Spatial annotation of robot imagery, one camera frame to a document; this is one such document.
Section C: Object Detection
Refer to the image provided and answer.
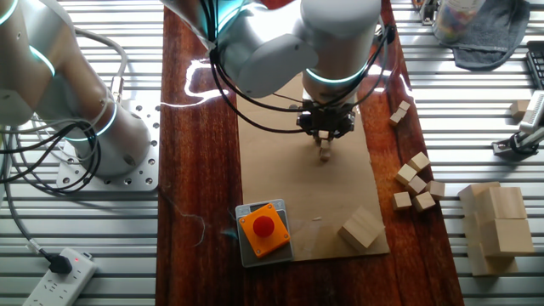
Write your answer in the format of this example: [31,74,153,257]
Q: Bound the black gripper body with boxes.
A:
[296,100,357,139]

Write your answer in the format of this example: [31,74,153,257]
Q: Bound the brown cardboard sheet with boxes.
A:
[235,74,391,263]

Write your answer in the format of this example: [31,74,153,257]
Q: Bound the large wooden block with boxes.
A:
[457,181,502,216]
[337,206,387,252]
[466,244,520,278]
[479,218,536,258]
[484,185,529,221]

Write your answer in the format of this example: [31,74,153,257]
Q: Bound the orange emergency stop button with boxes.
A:
[237,202,292,259]

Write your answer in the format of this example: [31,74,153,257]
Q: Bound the red-brown wooden board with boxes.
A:
[155,0,465,306]

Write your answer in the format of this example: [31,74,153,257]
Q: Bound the orange box red button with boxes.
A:
[235,198,295,269]

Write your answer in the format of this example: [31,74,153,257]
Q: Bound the plastic jar colourful contents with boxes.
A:
[432,0,486,44]

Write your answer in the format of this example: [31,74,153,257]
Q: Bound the aluminium robot mounting plate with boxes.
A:
[56,99,162,193]

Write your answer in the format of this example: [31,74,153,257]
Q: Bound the gray cloth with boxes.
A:
[450,0,532,72]

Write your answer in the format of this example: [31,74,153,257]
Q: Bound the black power plug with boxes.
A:
[45,252,74,275]

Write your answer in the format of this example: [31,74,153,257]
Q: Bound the white power strip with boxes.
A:
[21,247,99,306]

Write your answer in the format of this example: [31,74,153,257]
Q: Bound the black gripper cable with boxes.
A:
[199,0,397,135]

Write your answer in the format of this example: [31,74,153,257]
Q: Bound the silver camera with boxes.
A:
[518,89,544,135]

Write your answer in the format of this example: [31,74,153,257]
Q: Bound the gray cable with metal connector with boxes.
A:
[67,25,129,105]

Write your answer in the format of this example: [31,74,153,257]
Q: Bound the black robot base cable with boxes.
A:
[0,121,103,196]

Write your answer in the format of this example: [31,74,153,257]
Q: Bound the gray power cord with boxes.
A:
[0,161,50,258]

